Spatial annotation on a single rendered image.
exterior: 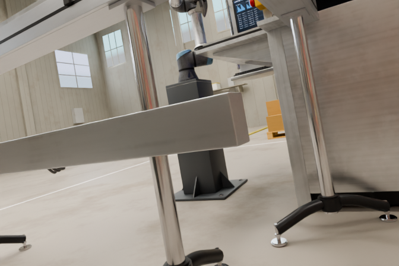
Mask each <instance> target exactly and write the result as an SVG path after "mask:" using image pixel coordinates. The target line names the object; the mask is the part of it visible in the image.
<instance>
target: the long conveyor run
mask: <svg viewBox="0 0 399 266"><path fill-rule="evenodd" d="M118 1H120V0H38V1H36V2H34V3H33V4H31V5H29V6H28V7H26V8H25V9H23V10H21V11H20V12H18V13H16V14H14V15H13V16H12V17H10V18H8V19H6V20H5V21H3V22H1V23H0V75H1V74H3V73H5V72H8V71H10V70H12V69H14V68H16V67H19V66H21V65H24V64H26V63H28V62H30V61H33V60H35V59H37V58H39V57H41V56H44V55H46V54H48V53H51V52H53V51H55V50H57V49H60V48H62V47H64V46H66V45H69V44H71V43H74V42H76V41H77V40H80V39H82V38H85V37H87V36H89V35H91V34H93V33H96V32H98V31H100V30H103V29H105V28H107V27H110V26H112V25H114V24H116V23H118V22H121V21H123V20H125V15H122V14H119V13H117V12H113V11H110V10H109V5H112V4H114V3H116V2H118ZM148 1H151V2H153V3H155V4H156V6H157V5H159V4H162V3H164V2H166V1H168V0H148Z"/></svg>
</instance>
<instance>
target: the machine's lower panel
mask: <svg viewBox="0 0 399 266"><path fill-rule="evenodd" d="M318 15H319V20H317V21H314V22H311V23H307V24H305V31H306V37H307V41H308V47H309V53H310V57H311V63H312V69H313V76H314V80H315V85H316V92H317V96H318V102H319V108H320V112H321V118H322V124H323V128H324V134H325V140H326V145H327V151H328V157H329V161H330V167H331V173H332V179H333V183H334V189H335V193H341V192H383V191H399V0H352V1H349V2H346V3H343V4H340V5H336V6H334V7H330V8H327V9H323V10H321V11H318ZM280 29H281V35H282V39H283V46H284V52H285V56H286V62H287V69H288V72H289V78H290V85H291V89H292V95H293V101H294V108H295V111H296V117H297V124H298V128H299V134H300V140H301V144H302V150H303V156H304V161H305V167H306V173H307V177H308V183H309V189H310V193H311V194H320V193H321V190H320V186H319V180H318V174H317V170H316V164H315V158H314V151H313V147H312V141H311V135H310V131H309V125H308V119H307V115H306V109H305V102H304V98H303V92H302V86H301V82H300V76H299V70H298V65H297V59H296V53H295V47H294V43H293V37H292V31H291V29H290V28H289V27H288V26H283V27H280Z"/></svg>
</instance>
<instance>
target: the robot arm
mask: <svg viewBox="0 0 399 266"><path fill-rule="evenodd" d="M169 4H170V6H171V8H172V9H173V10H175V11H176V12H180V13H185V12H187V13H188V15H189V16H190V17H191V23H192V29H193V33H194V39H195V48H194V51H192V50H190V49H187V50H183V51H181V52H179V53H178V54H177V55H176V59H177V60H176V61H177V63H178V70H179V79H178V82H179V83H180V82H183V81H188V80H191V79H194V78H198V76H197V74H196V72H195V67H202V66H207V65H211V64H212V63H213V58H208V57H205V56H200V55H196V52H195V51H197V50H198V48H200V47H203V45H204V44H207V39H206V36H205V30H204V23H203V20H202V14H203V16H204V17H205V16H206V13H207V8H208V4H207V0H169Z"/></svg>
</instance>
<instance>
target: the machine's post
mask: <svg viewBox="0 0 399 266"><path fill-rule="evenodd" d="M263 14H264V19H267V18H270V17H272V12H271V11H270V10H268V9H267V8H266V9H263ZM267 37H268V43H269V47H270V53H271V59H272V63H273V70H274V76H275V82H276V86H277V92H278V99H279V102H280V109H281V115H282V119H283V125H284V131H285V136H286V142H287V148H288V152H289V158H290V165H291V168H292V175H293V181H294V187H295V191H296V198H297V204H298V208H299V207H300V206H302V205H304V204H306V203H308V202H311V201H313V200H314V195H313V194H311V193H310V189H309V183H308V177H307V173H306V167H305V161H304V156H303V150H302V144H301V140H300V134H299V128H298V124H297V117H296V111H295V105H294V101H293V95H292V89H291V85H290V78H289V72H288V69H287V62H286V56H285V52H284V46H283V39H282V35H281V29H280V28H276V29H274V30H270V31H267Z"/></svg>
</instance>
